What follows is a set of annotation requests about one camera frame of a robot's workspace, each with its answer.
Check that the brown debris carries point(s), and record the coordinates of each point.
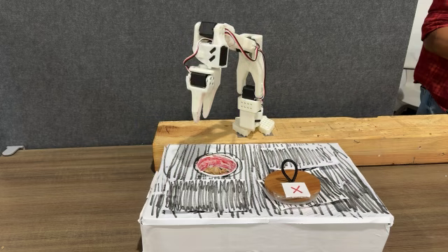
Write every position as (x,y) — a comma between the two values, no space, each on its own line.
(215,170)

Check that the red lined hole insert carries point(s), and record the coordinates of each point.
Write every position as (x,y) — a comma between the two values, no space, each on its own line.
(217,161)

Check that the round wooden lid black loop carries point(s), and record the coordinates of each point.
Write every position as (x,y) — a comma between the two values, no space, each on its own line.
(273,183)

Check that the white label with red cross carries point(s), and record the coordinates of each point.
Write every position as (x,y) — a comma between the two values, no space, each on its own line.
(287,194)

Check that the light wooden beam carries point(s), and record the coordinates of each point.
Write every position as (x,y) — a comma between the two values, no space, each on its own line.
(350,136)

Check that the white box with black scribbles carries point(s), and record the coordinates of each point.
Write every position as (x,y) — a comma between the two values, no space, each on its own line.
(262,234)

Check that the small grey plastic piece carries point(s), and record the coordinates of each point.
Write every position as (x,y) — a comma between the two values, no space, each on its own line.
(12,150)

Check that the white furniture piece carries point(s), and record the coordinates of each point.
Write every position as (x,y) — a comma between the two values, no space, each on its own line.
(411,35)

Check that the person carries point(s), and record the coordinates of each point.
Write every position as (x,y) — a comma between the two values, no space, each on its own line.
(434,73)

